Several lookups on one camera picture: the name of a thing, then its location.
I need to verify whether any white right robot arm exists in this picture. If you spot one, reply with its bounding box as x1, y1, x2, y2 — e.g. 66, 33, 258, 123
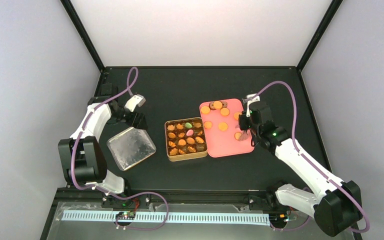
238, 100, 364, 237

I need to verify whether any pink plastic tray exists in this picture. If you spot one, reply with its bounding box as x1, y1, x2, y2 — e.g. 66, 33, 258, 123
199, 98, 254, 158

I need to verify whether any silver tin lid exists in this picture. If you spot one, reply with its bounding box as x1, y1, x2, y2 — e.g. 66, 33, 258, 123
106, 127, 157, 171

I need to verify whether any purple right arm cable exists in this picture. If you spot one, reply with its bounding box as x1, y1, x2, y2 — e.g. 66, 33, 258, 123
249, 80, 371, 234

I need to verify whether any black enclosure frame post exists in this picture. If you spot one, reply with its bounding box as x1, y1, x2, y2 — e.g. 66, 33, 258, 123
60, 0, 105, 73

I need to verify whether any green round macaron cookie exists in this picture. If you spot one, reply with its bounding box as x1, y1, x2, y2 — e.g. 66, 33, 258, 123
184, 122, 193, 129

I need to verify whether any gold cookie tin box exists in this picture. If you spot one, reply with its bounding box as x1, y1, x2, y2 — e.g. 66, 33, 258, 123
164, 117, 208, 162

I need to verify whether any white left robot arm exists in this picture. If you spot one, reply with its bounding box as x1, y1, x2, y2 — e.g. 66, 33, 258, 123
57, 88, 148, 195

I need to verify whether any round waffle cookie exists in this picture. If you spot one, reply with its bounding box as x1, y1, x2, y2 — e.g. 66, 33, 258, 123
177, 139, 187, 146
218, 122, 229, 132
220, 107, 230, 117
212, 101, 223, 110
200, 105, 211, 115
203, 121, 213, 129

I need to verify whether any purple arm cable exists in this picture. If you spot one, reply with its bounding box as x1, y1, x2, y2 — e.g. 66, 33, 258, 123
70, 66, 170, 232
249, 80, 371, 234

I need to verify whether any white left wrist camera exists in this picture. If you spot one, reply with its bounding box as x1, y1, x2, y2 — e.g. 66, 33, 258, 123
124, 94, 146, 112

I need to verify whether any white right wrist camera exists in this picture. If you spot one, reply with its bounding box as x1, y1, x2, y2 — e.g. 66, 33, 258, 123
242, 93, 260, 117

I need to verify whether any pink round macaron cookie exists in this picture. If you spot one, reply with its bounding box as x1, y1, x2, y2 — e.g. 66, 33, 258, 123
186, 129, 194, 137

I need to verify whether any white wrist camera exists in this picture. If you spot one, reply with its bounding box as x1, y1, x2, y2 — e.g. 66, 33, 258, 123
124, 94, 146, 112
242, 93, 260, 117

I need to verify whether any light blue slotted cable duct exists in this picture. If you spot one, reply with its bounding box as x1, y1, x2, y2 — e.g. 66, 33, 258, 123
60, 210, 270, 226

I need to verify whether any orange flower cookie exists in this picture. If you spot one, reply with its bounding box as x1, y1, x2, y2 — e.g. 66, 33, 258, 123
167, 124, 176, 131
176, 123, 184, 130

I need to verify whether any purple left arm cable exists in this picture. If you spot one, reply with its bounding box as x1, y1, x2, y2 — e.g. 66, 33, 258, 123
70, 66, 170, 232

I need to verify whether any chocolate sprinkled donut cookie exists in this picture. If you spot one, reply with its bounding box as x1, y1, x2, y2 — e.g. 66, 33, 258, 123
209, 102, 215, 110

